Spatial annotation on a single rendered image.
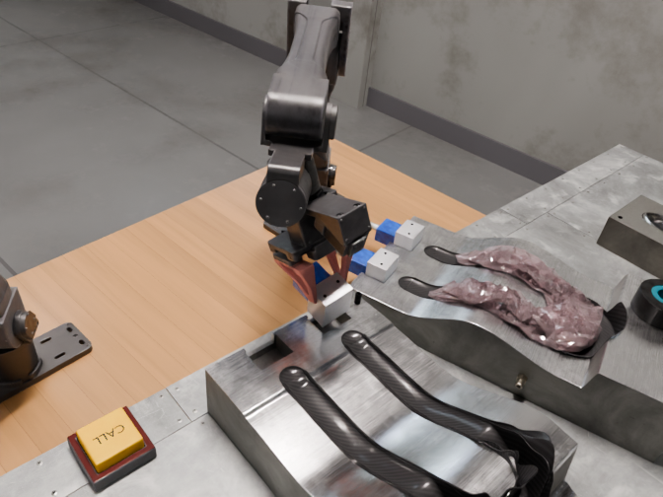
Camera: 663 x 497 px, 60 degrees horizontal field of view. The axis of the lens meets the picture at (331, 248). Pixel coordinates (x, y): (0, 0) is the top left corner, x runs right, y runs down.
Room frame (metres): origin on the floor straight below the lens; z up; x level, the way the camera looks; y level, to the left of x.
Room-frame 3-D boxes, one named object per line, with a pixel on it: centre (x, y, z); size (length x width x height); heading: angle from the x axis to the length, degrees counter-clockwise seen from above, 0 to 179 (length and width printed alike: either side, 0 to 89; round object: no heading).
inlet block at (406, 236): (0.87, -0.10, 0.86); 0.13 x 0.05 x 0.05; 63
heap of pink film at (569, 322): (0.70, -0.31, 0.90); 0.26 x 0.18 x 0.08; 63
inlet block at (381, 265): (0.78, -0.05, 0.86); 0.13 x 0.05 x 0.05; 63
